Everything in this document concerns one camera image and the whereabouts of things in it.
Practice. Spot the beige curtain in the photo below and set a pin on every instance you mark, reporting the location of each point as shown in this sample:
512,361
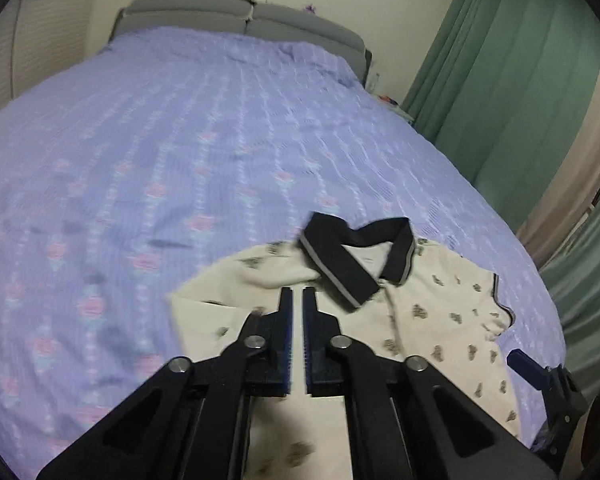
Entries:
570,193

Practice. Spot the grey padded headboard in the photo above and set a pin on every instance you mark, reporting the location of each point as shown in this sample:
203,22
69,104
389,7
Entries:
266,21

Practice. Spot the green curtain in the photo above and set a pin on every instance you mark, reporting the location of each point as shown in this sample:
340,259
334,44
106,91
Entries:
502,93

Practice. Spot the purple floral bed cover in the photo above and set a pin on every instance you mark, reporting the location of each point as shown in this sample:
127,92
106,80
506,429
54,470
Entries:
123,177

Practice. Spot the cream patterned polo shirt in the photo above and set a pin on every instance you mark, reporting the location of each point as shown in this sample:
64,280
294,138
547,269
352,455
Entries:
400,294

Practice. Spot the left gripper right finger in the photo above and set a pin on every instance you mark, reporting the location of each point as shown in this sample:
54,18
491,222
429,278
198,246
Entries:
336,364

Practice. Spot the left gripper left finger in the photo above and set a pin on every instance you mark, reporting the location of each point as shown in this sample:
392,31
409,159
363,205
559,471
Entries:
259,360

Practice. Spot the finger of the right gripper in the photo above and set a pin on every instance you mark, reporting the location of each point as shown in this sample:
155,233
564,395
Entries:
528,369

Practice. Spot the white louvered wardrobe door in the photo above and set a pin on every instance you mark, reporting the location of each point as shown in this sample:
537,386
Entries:
38,39

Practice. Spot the white bedside table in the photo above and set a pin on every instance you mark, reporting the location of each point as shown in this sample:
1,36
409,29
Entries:
395,108

